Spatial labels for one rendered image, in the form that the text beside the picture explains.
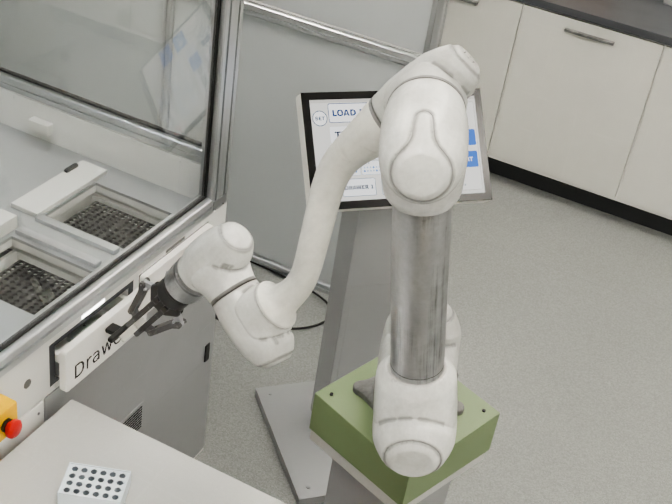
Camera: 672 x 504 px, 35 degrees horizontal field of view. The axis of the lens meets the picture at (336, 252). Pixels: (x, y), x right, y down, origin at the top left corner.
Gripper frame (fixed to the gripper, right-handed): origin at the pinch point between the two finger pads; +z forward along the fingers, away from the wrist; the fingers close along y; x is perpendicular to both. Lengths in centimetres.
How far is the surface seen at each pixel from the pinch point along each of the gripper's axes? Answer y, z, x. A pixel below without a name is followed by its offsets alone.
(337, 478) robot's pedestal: -56, -2, -14
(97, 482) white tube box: -18.5, 3.3, 29.3
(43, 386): 3.1, 13.7, 16.7
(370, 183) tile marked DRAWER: -11, -18, -77
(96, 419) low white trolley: -9.6, 13.7, 12.3
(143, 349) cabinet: -5.2, 25.5, -19.8
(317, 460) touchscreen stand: -67, 62, -72
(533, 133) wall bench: -49, 43, -285
